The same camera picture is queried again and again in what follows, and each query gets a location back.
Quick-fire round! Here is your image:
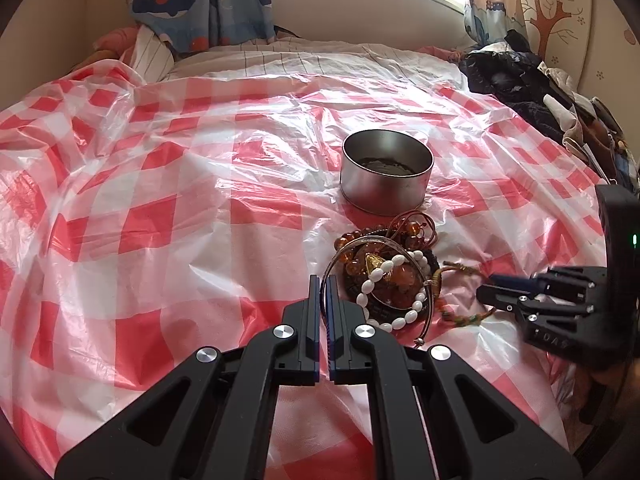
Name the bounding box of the pile of dark clothes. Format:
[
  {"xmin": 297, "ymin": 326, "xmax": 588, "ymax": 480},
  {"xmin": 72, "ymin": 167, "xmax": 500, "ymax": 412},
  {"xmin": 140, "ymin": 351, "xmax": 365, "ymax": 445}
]
[{"xmin": 457, "ymin": 30, "xmax": 640, "ymax": 187}]

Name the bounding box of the white bead bracelet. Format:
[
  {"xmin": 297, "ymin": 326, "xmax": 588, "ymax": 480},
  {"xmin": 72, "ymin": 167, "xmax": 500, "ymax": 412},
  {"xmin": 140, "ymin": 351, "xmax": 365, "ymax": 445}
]
[{"xmin": 356, "ymin": 253, "xmax": 431, "ymax": 332}]

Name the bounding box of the thin silver metal bangle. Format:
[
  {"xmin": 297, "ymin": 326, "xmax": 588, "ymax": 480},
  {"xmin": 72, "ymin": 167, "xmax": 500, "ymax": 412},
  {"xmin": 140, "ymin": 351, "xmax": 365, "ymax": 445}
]
[{"xmin": 322, "ymin": 238, "xmax": 437, "ymax": 349}]

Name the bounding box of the amber bead bracelet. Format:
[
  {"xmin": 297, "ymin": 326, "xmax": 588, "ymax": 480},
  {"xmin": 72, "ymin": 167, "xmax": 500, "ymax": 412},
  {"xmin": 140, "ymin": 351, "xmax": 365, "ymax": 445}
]
[{"xmin": 333, "ymin": 230, "xmax": 426, "ymax": 311}]

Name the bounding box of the red checked plastic sheet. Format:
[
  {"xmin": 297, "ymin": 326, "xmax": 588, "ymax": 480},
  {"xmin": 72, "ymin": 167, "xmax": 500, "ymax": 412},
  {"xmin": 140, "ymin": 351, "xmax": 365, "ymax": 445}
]
[{"xmin": 0, "ymin": 57, "xmax": 608, "ymax": 480}]

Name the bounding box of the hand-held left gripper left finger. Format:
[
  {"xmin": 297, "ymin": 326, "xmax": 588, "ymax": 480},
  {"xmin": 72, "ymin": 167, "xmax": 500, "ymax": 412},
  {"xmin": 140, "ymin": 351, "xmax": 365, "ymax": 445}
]
[{"xmin": 54, "ymin": 275, "xmax": 321, "ymax": 480}]

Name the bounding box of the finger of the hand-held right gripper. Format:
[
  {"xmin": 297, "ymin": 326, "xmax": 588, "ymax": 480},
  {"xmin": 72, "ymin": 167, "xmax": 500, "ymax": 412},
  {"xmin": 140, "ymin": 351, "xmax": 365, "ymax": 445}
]
[
  {"xmin": 476, "ymin": 285, "xmax": 594, "ymax": 326},
  {"xmin": 489, "ymin": 267, "xmax": 609, "ymax": 306}
]

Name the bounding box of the striped pillow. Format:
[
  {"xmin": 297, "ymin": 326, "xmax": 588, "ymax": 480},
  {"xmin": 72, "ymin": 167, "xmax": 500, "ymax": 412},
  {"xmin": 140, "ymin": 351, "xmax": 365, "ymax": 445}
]
[{"xmin": 117, "ymin": 25, "xmax": 177, "ymax": 86}]

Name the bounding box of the blue whale print curtain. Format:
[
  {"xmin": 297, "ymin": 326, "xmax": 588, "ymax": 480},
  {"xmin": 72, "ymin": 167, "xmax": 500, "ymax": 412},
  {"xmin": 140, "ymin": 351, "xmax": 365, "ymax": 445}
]
[{"xmin": 131, "ymin": 0, "xmax": 277, "ymax": 54}]

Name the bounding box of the pink cloth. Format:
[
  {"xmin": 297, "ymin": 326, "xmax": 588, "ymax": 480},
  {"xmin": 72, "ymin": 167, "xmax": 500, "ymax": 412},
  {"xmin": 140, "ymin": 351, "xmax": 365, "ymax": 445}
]
[{"xmin": 416, "ymin": 45, "xmax": 469, "ymax": 64}]

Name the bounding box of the pale cartoon print curtain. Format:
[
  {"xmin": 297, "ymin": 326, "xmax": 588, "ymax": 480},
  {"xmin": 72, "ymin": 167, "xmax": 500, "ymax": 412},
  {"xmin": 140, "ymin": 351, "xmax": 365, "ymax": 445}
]
[{"xmin": 462, "ymin": 0, "xmax": 529, "ymax": 50}]

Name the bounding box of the striped white bedsheet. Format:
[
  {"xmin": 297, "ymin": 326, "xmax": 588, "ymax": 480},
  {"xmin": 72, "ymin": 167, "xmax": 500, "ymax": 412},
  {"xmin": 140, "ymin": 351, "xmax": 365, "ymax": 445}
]
[{"xmin": 167, "ymin": 37, "xmax": 467, "ymax": 95}]

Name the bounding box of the round metal tin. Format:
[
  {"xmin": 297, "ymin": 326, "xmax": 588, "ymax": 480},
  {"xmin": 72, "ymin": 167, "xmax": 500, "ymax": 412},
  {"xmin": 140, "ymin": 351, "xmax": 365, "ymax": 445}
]
[{"xmin": 340, "ymin": 129, "xmax": 434, "ymax": 215}]

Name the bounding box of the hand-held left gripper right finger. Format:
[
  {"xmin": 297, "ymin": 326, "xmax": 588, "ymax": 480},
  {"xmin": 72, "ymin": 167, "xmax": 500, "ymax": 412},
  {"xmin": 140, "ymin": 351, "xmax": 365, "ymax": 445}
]
[{"xmin": 327, "ymin": 280, "xmax": 584, "ymax": 480}]

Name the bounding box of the braided cord bracelet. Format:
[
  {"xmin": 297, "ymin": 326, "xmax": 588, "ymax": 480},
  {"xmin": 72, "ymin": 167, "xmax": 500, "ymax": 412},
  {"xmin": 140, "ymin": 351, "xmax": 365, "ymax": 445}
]
[{"xmin": 429, "ymin": 261, "xmax": 497, "ymax": 329}]

